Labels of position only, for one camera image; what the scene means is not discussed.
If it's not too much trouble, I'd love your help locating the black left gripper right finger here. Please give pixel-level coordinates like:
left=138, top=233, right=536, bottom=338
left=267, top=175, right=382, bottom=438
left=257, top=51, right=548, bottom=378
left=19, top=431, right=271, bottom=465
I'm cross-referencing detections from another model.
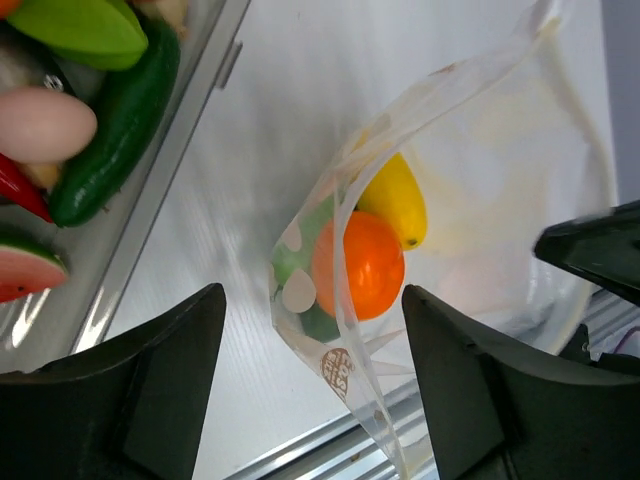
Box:
left=402, top=285, right=639, bottom=479

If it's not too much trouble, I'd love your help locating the orange toy orange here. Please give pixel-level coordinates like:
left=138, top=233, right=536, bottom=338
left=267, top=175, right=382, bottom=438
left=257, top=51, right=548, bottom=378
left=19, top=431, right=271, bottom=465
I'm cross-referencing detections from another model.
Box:
left=311, top=211, right=405, bottom=322

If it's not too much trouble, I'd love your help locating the green toy lime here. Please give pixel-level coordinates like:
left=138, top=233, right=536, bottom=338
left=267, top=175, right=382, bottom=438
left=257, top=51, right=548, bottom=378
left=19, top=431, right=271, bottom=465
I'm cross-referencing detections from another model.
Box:
left=7, top=0, right=148, bottom=71

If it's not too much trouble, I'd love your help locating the red toy chili pepper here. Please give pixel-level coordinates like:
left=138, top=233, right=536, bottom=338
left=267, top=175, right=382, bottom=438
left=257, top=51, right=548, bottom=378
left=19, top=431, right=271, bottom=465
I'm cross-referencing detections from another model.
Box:
left=1, top=155, right=53, bottom=223

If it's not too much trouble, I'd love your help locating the dark green toy cucumber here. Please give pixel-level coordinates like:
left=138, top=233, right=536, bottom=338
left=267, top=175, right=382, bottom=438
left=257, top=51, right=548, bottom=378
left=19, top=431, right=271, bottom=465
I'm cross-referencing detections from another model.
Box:
left=48, top=19, right=181, bottom=227

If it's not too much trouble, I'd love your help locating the toy watermelon slice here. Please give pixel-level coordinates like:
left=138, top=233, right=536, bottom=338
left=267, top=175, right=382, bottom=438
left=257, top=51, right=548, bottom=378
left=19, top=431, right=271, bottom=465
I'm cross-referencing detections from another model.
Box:
left=1, top=232, right=69, bottom=303

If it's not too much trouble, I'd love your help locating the yellow toy mango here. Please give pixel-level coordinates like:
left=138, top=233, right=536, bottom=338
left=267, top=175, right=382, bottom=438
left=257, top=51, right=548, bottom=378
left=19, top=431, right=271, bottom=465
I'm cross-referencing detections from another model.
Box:
left=357, top=152, right=428, bottom=251

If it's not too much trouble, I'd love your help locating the aluminium rail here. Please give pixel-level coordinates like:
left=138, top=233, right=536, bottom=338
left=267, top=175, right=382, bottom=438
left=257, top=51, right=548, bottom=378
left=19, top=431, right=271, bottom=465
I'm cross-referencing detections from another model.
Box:
left=230, top=290, right=639, bottom=479

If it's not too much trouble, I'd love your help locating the dark green toy avocado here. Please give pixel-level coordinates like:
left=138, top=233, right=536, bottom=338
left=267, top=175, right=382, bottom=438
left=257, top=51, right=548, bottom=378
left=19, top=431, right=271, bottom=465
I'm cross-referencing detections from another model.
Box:
left=299, top=303, right=340, bottom=343

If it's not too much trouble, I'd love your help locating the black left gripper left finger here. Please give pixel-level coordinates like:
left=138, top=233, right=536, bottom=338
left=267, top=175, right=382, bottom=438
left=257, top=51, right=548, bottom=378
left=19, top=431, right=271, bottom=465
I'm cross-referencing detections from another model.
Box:
left=1, top=283, right=226, bottom=479

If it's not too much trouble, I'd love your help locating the pink toy egg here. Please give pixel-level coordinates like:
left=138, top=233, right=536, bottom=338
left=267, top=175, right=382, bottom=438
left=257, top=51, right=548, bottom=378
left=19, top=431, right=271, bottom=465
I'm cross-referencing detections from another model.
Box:
left=1, top=87, right=97, bottom=164

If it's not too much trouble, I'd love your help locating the clear plastic food tray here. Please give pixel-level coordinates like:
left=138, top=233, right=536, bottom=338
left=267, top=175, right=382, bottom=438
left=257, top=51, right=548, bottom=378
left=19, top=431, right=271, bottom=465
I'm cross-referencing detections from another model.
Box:
left=1, top=1, right=249, bottom=372

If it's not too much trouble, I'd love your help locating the clear zip top bag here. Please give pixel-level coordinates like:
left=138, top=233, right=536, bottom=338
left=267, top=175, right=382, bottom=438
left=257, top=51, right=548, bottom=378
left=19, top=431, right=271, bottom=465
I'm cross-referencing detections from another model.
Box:
left=269, top=1, right=617, bottom=479

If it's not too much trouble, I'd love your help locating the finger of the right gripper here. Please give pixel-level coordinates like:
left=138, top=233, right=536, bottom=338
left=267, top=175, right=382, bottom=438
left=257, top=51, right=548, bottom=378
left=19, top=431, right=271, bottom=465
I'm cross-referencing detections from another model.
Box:
left=533, top=200, right=639, bottom=291

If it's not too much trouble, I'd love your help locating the light green toy starfruit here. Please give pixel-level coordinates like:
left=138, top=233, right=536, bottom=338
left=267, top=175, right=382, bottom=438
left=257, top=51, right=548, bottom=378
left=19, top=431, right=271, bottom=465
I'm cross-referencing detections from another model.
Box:
left=271, top=195, right=334, bottom=287

